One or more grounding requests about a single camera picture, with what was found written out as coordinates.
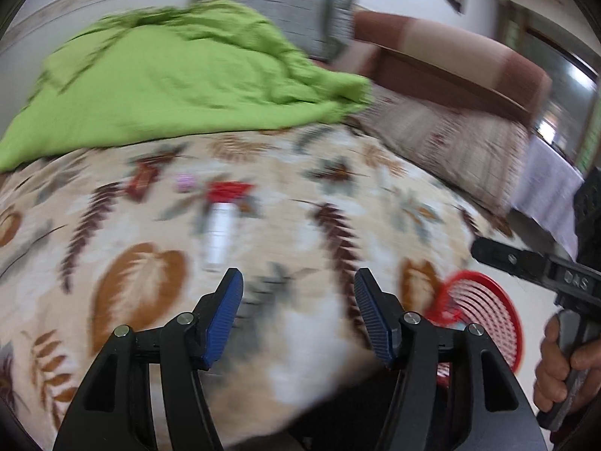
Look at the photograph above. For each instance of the red plastic basket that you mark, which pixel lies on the red plastic basket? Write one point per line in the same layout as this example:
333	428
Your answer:
497	310

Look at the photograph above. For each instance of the green quilt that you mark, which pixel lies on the green quilt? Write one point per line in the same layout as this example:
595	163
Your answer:
164	84

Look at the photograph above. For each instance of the grey quilted pillow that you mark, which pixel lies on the grey quilted pillow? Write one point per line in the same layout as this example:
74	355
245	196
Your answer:
291	14

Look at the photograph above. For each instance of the small pink wrapper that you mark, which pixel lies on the small pink wrapper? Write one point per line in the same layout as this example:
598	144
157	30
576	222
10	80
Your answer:
184	183

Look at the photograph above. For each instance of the person's right hand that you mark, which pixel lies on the person's right hand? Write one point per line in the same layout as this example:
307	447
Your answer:
549	371

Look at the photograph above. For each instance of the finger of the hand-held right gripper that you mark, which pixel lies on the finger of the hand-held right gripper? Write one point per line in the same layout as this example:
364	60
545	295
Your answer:
512	260

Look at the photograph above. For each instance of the dark framed window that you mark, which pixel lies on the dark framed window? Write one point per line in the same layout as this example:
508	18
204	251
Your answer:
558	84

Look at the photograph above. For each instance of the brown candy wrapper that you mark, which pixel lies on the brown candy wrapper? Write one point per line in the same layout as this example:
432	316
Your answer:
143	181

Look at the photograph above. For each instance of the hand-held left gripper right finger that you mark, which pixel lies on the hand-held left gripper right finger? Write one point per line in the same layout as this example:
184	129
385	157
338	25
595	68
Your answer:
373	319

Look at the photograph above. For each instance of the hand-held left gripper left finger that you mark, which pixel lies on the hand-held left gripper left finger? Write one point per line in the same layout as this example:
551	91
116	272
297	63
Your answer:
225	319

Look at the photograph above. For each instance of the white table cloth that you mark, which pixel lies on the white table cloth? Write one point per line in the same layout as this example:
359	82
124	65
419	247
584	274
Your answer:
544	192

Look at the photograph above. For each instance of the brown padded headboard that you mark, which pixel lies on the brown padded headboard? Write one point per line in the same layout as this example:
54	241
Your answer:
446	56

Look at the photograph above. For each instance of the leaf print blanket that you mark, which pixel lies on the leaf print blanket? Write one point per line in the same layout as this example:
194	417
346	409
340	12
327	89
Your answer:
141	225

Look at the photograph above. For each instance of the red foil wrapper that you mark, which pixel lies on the red foil wrapper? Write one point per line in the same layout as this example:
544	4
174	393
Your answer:
227	191

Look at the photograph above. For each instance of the striped beige pillow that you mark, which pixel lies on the striped beige pillow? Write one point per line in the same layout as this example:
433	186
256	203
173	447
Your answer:
460	155

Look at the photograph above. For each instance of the person's black lace clothing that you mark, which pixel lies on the person's black lace clothing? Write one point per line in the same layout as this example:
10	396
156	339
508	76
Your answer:
589	216

